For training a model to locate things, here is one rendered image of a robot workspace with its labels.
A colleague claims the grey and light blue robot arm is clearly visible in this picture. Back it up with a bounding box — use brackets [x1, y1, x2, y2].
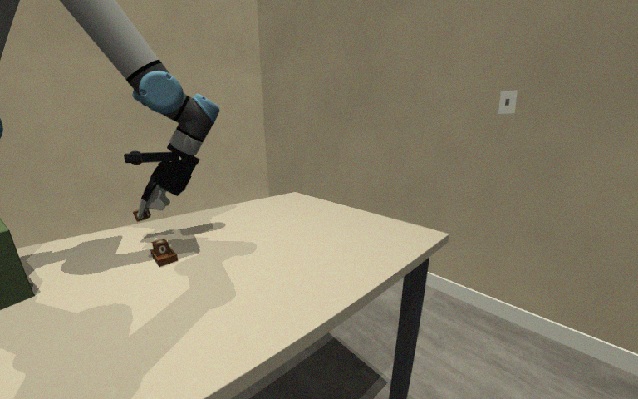
[0, 0, 219, 165]

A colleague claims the brown wooden tray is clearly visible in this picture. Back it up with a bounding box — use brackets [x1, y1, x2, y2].
[150, 247, 178, 267]

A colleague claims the brown number cube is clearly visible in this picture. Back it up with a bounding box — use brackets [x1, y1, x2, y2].
[152, 239, 169, 256]
[133, 208, 151, 222]

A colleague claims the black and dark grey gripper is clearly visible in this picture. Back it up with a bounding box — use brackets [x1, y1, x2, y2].
[138, 143, 199, 219]

